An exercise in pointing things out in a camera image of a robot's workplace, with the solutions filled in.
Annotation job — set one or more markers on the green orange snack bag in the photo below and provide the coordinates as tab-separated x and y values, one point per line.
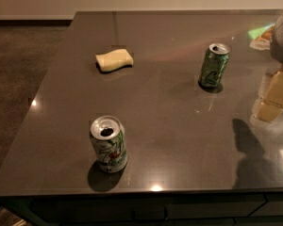
261	37

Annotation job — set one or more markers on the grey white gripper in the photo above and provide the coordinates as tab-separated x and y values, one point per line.
272	106

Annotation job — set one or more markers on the yellow sponge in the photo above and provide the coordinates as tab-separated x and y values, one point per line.
114	60

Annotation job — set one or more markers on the green soda can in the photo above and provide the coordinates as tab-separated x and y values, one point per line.
214	64

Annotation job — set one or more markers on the white green 7up can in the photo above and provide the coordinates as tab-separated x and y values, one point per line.
107	136

